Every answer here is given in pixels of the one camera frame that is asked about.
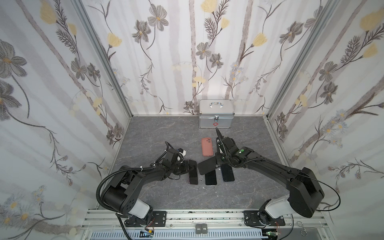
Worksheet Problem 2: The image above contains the pink phone case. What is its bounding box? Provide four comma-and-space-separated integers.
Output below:
201, 138, 214, 157

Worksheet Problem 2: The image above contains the blue phone black screen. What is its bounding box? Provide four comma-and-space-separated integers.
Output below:
221, 164, 235, 182

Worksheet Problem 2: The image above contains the black phone with pink edge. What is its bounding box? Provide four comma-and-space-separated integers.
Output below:
205, 170, 217, 186

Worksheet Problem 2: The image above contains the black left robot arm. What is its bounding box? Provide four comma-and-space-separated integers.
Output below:
96, 149, 197, 226

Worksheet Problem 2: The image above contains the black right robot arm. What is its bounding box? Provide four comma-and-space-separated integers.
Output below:
217, 137, 325, 226

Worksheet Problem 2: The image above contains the silver aluminium first aid case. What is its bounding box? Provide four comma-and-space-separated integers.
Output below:
199, 99, 235, 129

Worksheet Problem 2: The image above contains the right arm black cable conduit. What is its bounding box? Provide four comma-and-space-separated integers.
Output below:
215, 127, 265, 169

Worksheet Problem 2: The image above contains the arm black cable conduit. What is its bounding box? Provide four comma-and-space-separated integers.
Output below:
95, 140, 181, 215
215, 127, 265, 169

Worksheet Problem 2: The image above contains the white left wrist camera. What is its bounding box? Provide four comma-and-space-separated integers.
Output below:
178, 148, 186, 161

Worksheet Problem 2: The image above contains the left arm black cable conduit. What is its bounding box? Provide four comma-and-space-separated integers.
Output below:
95, 140, 181, 215

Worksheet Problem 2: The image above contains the white vented cable duct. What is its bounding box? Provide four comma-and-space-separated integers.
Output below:
89, 229, 271, 240

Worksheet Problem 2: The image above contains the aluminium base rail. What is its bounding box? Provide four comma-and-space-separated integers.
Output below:
80, 209, 334, 240

